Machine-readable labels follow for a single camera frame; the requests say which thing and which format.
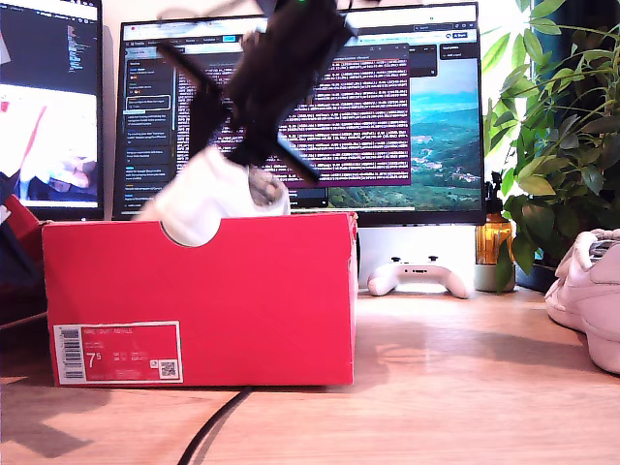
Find white leather sneaker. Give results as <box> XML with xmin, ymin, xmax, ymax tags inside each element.
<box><xmin>544</xmin><ymin>228</ymin><xmax>620</xmax><ymax>375</ymax></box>
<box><xmin>133</xmin><ymin>144</ymin><xmax>292</xmax><ymax>248</ymax></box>

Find red shoebox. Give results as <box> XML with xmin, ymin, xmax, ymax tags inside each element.
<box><xmin>41</xmin><ymin>211</ymin><xmax>360</xmax><ymax>388</ymax></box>

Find red shoebox lid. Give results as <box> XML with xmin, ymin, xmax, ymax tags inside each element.
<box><xmin>0</xmin><ymin>193</ymin><xmax>49</xmax><ymax>330</ymax></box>

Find narrow black computer monitor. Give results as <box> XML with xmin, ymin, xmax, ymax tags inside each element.
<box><xmin>0</xmin><ymin>0</ymin><xmax>106</xmax><ymax>223</ymax></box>

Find wide black computer monitor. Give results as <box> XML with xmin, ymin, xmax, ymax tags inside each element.
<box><xmin>111</xmin><ymin>2</ymin><xmax>487</xmax><ymax>228</ymax></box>

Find white game controller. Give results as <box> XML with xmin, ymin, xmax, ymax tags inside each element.
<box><xmin>366</xmin><ymin>255</ymin><xmax>476</xmax><ymax>299</ymax></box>

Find amber spray bottle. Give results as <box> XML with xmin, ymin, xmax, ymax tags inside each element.
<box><xmin>474</xmin><ymin>170</ymin><xmax>517</xmax><ymax>294</ymax></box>

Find green leafy houseplant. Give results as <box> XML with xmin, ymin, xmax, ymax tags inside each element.
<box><xmin>481</xmin><ymin>0</ymin><xmax>620</xmax><ymax>292</ymax></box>

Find black plant tray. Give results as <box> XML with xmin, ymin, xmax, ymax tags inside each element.
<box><xmin>514</xmin><ymin>261</ymin><xmax>558</xmax><ymax>295</ymax></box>

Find black table cable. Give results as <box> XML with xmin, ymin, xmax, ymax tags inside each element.
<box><xmin>176</xmin><ymin>386</ymin><xmax>253</xmax><ymax>465</ymax></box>

